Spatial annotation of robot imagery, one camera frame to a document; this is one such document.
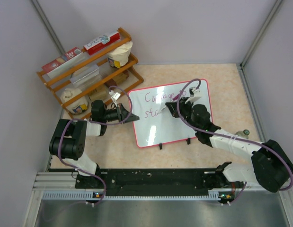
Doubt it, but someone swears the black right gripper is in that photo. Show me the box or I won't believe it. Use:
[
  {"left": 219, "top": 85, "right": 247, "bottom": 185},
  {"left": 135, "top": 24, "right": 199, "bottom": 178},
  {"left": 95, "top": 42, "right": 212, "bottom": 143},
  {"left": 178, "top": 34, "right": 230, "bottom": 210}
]
[{"left": 167, "top": 97, "right": 200, "bottom": 131}]

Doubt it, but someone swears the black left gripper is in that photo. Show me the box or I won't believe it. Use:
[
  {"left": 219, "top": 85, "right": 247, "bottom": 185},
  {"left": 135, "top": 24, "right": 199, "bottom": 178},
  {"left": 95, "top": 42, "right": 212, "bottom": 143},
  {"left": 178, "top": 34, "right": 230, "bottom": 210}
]
[{"left": 102, "top": 103, "right": 139, "bottom": 123}]

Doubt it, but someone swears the magenta-capped whiteboard marker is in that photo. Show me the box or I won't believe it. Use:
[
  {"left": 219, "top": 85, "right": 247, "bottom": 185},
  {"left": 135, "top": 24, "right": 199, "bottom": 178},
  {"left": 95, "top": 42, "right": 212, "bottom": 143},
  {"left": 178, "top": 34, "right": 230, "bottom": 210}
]
[{"left": 157, "top": 94, "right": 180, "bottom": 114}]

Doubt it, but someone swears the pink-framed whiteboard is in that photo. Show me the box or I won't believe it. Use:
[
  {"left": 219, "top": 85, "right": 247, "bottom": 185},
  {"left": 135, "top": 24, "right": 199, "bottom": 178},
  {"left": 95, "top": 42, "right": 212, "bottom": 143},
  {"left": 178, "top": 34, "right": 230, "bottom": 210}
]
[{"left": 127, "top": 79, "right": 212, "bottom": 148}]

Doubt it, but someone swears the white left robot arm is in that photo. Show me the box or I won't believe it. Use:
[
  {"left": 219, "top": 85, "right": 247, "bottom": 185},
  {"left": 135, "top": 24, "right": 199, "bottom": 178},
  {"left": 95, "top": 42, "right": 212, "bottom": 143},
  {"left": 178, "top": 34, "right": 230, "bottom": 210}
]
[{"left": 49, "top": 100, "right": 140, "bottom": 188}]

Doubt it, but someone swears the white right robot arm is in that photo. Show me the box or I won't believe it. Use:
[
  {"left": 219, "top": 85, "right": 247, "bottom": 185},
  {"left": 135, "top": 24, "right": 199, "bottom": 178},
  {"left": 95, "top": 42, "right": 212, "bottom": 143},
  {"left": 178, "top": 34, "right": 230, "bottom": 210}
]
[{"left": 165, "top": 97, "right": 293, "bottom": 192}]

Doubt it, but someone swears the brown cardboard box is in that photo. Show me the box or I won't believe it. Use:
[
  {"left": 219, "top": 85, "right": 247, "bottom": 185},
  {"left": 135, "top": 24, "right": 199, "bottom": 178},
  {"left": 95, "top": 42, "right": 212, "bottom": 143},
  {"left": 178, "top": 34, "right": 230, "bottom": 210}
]
[{"left": 88, "top": 85, "right": 108, "bottom": 102}]

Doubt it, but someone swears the dark brown small box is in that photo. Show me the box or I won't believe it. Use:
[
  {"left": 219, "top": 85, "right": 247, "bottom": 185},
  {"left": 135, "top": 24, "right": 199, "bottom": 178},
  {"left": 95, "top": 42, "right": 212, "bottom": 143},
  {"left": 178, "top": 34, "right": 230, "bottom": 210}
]
[{"left": 105, "top": 71, "right": 129, "bottom": 87}]

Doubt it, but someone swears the white bag lower shelf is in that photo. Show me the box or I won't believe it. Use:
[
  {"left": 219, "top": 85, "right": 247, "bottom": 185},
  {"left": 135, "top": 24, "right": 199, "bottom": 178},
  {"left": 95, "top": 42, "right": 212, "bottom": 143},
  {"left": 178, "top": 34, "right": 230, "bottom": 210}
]
[{"left": 60, "top": 87, "right": 89, "bottom": 115}]

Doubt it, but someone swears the white bag shelf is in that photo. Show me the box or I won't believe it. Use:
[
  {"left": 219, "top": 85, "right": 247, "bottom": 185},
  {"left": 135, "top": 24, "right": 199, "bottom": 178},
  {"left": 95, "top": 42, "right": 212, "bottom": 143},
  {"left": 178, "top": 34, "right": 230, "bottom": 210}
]
[
  {"left": 60, "top": 87, "right": 89, "bottom": 115},
  {"left": 107, "top": 41, "right": 133, "bottom": 69}
]

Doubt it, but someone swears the orange wooden shelf rack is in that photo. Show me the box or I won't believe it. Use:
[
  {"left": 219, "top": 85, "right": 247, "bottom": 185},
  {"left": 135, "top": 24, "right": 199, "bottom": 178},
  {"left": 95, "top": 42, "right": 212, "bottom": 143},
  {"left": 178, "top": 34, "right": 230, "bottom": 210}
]
[{"left": 37, "top": 27, "right": 144, "bottom": 119}]

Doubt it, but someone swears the white bag upper shelf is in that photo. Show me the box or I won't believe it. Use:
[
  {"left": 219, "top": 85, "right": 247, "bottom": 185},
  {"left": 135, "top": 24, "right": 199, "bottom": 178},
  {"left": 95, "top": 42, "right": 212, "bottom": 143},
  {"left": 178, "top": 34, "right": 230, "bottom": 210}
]
[{"left": 107, "top": 41, "right": 133, "bottom": 69}]

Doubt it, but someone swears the silver foil box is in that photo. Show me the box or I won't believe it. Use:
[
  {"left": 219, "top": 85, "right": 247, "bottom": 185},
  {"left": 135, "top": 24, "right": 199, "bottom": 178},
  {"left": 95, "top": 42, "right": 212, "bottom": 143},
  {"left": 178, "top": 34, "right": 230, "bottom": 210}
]
[{"left": 70, "top": 65, "right": 100, "bottom": 87}]

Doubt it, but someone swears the clear glass bottle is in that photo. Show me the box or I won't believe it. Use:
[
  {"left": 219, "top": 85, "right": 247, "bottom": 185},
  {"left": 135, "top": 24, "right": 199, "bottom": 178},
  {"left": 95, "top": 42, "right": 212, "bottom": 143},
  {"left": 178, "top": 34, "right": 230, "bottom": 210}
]
[{"left": 235, "top": 129, "right": 250, "bottom": 140}]

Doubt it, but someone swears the red white foil box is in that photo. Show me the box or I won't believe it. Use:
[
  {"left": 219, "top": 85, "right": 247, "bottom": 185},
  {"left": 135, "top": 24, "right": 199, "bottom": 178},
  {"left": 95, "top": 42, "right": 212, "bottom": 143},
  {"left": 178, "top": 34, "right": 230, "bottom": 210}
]
[{"left": 83, "top": 31, "right": 120, "bottom": 55}]

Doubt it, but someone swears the red grey wrap box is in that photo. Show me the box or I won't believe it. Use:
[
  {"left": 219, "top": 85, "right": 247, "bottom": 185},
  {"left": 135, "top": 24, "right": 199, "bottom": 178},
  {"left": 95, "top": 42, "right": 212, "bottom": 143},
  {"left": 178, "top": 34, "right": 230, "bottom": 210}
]
[{"left": 42, "top": 47, "right": 87, "bottom": 79}]

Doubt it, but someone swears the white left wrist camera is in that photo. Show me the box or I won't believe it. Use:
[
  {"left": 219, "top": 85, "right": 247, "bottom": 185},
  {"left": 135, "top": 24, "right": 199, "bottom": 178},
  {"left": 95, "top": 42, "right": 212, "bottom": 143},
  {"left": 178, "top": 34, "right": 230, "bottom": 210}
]
[{"left": 109, "top": 91, "right": 121, "bottom": 106}]

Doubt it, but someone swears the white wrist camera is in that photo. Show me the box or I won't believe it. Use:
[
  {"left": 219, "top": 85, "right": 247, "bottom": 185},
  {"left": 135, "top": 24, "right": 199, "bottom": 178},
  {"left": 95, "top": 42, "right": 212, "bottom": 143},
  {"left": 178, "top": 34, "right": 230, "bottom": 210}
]
[
  {"left": 109, "top": 91, "right": 121, "bottom": 106},
  {"left": 185, "top": 87, "right": 203, "bottom": 104}
]

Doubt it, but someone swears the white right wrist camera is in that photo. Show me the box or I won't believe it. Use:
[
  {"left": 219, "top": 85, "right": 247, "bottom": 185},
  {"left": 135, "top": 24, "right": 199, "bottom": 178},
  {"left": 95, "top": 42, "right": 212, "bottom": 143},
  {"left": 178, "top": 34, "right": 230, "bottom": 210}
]
[{"left": 185, "top": 87, "right": 203, "bottom": 104}]

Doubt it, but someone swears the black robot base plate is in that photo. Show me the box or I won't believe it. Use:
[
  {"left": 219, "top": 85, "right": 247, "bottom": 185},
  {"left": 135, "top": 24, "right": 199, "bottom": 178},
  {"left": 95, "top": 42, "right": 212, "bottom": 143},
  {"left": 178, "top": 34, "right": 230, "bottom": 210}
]
[{"left": 75, "top": 168, "right": 243, "bottom": 196}]

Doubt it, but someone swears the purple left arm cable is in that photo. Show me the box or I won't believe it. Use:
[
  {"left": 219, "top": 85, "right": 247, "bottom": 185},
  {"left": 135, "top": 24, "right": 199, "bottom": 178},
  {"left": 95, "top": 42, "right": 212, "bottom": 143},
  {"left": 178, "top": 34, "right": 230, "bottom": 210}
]
[{"left": 56, "top": 86, "right": 133, "bottom": 206}]

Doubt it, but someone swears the grey slotted cable duct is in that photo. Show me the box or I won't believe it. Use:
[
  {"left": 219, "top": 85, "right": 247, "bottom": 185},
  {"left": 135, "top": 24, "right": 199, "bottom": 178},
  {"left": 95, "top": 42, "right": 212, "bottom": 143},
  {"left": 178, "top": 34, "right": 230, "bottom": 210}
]
[{"left": 42, "top": 189, "right": 234, "bottom": 202}]

